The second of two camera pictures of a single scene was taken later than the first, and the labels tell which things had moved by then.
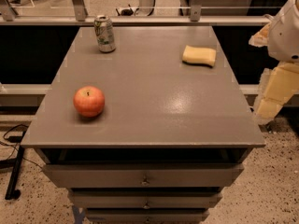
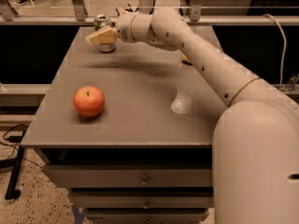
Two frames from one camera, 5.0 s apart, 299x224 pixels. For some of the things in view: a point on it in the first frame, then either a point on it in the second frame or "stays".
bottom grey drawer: (147, 216) stays
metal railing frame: (78, 16) stays
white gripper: (285, 36) to (124, 27)
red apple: (89, 101) stays
